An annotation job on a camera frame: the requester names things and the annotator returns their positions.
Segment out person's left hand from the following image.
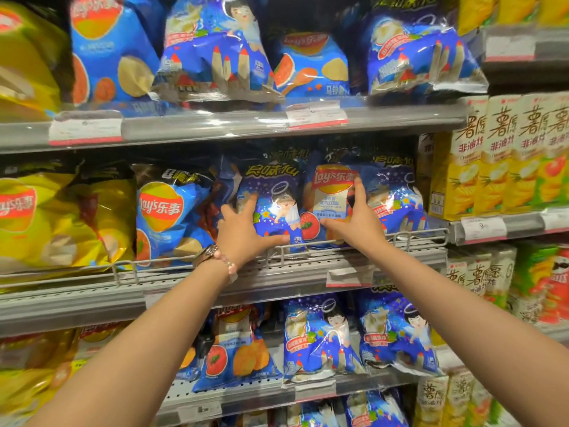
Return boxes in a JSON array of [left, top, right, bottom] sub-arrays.
[[215, 193, 290, 270]]

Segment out blue potato chips bag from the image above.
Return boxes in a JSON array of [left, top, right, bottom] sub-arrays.
[[271, 30, 351, 98], [191, 304, 284, 393], [70, 0, 166, 105], [301, 163, 370, 250]]

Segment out dark blue snack bag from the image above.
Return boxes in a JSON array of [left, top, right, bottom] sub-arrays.
[[282, 294, 369, 383], [363, 0, 490, 96], [152, 0, 286, 104], [234, 162, 306, 254]]

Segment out black smart watch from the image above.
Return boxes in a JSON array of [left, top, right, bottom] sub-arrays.
[[191, 244, 220, 268]]

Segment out pink bead bracelet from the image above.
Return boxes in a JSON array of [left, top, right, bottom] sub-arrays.
[[215, 251, 239, 285]]

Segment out person's left forearm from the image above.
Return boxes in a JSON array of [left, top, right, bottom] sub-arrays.
[[24, 257, 239, 427]]

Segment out yellow Lay's chips bag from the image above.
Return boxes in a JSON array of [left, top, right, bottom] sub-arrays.
[[0, 0, 63, 120], [0, 171, 111, 274]]

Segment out row of yellow chips boxes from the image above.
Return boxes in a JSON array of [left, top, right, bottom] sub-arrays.
[[417, 92, 569, 222]]

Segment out person's right forearm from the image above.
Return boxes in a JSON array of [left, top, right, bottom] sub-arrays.
[[369, 237, 569, 427]]

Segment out person's right hand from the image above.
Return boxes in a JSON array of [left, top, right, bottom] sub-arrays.
[[319, 176, 388, 259]]

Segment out yellow boxed chips row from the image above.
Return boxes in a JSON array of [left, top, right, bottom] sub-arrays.
[[456, 0, 569, 37]]

